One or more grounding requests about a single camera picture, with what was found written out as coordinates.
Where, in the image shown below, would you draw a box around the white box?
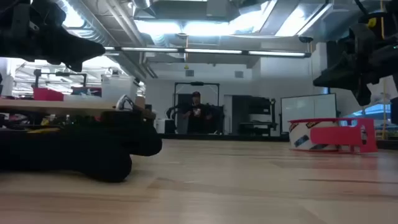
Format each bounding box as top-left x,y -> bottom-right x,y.
155,118 -> 177,134

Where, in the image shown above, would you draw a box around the white storage container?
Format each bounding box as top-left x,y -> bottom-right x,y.
101,74 -> 138,103

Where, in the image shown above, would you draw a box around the black gantry frame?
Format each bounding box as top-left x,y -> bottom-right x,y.
33,68 -> 88,88

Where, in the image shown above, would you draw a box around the black table edge rail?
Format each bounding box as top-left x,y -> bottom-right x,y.
158,133 -> 398,150

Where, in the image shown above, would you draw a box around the white whiteboard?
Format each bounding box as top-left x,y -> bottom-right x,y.
280,93 -> 339,134

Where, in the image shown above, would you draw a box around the clear safety glasses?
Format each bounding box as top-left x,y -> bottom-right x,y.
115,94 -> 147,113

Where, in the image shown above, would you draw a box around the person in black shirt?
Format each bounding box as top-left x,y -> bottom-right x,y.
173,82 -> 221,134

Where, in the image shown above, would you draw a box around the wooden background table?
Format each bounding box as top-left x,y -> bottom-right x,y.
0,98 -> 121,116

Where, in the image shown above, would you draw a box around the long ceiling light bar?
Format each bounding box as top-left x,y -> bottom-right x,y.
104,45 -> 312,59

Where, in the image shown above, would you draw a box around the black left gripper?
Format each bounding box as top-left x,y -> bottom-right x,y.
0,0 -> 106,72

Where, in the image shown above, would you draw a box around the black shelf cart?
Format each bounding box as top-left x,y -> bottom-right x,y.
231,95 -> 279,137

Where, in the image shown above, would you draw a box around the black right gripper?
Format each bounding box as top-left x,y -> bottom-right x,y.
313,12 -> 398,106

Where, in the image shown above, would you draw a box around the black soft bag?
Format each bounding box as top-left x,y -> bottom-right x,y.
0,109 -> 163,184

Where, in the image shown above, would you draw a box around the red tape dispenser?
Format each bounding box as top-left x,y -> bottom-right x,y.
288,117 -> 379,154

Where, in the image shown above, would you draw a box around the red plastic bin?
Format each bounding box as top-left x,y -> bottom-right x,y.
33,87 -> 65,101

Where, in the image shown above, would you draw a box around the white printed packing tape roll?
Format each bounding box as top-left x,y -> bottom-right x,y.
288,120 -> 341,152

